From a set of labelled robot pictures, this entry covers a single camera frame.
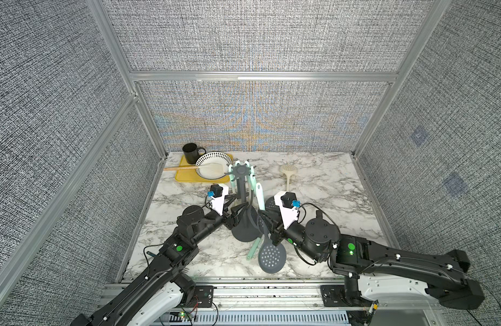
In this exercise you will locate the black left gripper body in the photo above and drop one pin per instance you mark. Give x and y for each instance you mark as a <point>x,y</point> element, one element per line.
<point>228,221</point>

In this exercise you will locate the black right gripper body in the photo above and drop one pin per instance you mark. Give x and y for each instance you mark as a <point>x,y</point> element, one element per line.
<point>275,225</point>

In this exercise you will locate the grey utensil rack stand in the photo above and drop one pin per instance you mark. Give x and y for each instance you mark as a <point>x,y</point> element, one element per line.
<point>247,231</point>

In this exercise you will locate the cream skimmer mint handle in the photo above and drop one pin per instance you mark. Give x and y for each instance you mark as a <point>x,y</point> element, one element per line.
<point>254,248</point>

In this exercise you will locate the grey skimmer back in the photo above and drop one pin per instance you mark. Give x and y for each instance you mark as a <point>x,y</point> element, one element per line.
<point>271,258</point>

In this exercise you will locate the grey skimmer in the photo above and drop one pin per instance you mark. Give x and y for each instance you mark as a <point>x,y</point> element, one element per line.
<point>271,258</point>
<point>252,182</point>
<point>232,179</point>

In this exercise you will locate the cream slotted spatula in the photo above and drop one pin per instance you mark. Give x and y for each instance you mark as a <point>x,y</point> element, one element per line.
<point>288,170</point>

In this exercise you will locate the grey skimmer front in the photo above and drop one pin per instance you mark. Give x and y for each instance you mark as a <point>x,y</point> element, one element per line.
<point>232,179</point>

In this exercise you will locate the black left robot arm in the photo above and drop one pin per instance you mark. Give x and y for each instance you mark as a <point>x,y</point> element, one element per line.
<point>174,255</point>

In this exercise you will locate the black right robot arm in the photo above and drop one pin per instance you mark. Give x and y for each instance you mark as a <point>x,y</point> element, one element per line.
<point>322,242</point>

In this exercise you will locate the white bowl black rim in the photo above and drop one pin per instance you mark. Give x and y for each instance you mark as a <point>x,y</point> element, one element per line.
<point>213,157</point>

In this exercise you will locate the yellow tray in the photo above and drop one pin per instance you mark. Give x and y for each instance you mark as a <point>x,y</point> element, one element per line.
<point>189,176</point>

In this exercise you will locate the black mug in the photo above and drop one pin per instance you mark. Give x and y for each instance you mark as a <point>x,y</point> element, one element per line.
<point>193,152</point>

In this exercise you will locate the wooden handled white spatula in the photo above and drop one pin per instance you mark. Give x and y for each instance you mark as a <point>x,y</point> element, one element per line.
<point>181,167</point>

